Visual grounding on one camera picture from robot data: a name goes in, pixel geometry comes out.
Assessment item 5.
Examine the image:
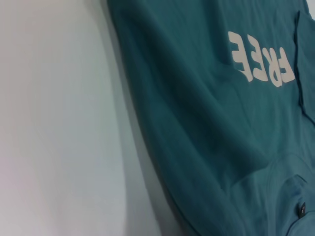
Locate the teal FREE print t-shirt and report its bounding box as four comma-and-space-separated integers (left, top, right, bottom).
107, 0, 315, 236

